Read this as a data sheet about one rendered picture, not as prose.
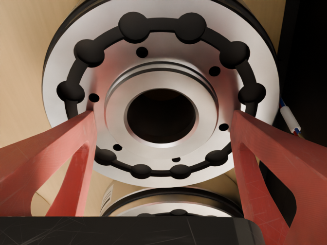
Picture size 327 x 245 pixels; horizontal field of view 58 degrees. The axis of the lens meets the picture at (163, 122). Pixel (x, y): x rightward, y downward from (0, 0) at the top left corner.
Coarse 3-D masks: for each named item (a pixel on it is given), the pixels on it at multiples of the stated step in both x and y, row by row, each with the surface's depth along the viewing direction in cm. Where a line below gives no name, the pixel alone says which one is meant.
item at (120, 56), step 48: (144, 0) 10; (192, 0) 10; (96, 48) 11; (144, 48) 11; (192, 48) 11; (240, 48) 11; (48, 96) 12; (96, 96) 13; (240, 96) 13; (96, 144) 14
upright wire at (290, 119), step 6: (282, 102) 13; (282, 108) 13; (288, 108) 13; (282, 114) 13; (288, 114) 12; (288, 120) 12; (294, 120) 12; (288, 126) 12; (294, 126) 12; (294, 132) 12; (300, 132) 12
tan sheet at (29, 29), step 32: (0, 0) 13; (32, 0) 13; (64, 0) 13; (256, 0) 13; (0, 32) 14; (32, 32) 14; (0, 64) 15; (32, 64) 15; (0, 96) 16; (32, 96) 16; (160, 96) 16; (0, 128) 17; (32, 128) 17; (96, 192) 21
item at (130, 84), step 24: (144, 72) 11; (168, 72) 11; (192, 72) 11; (120, 96) 12; (192, 96) 12; (216, 96) 12; (120, 120) 12; (192, 120) 13; (216, 120) 12; (120, 144) 13; (144, 144) 13; (168, 144) 13; (192, 144) 13
